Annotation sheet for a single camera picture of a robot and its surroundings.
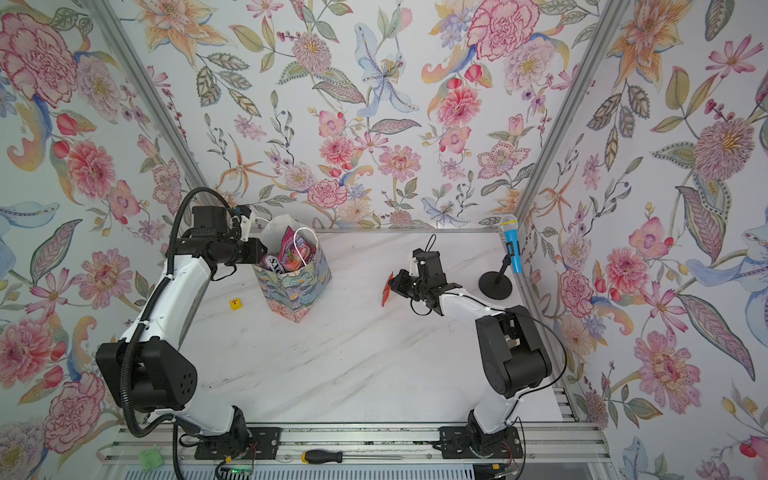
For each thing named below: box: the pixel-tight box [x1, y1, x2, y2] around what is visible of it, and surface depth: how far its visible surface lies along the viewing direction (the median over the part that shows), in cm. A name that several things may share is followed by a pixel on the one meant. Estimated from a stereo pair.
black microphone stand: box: [478, 254, 512, 300], surface depth 106 cm
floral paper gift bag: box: [252, 213, 332, 323], surface depth 88 cm
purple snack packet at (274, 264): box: [261, 255, 287, 275], surface depth 86 cm
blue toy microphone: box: [500, 214, 523, 274], surface depth 91 cm
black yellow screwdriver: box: [302, 449, 403, 464], surface depth 73 cm
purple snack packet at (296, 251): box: [279, 226, 317, 272], surface depth 88 cm
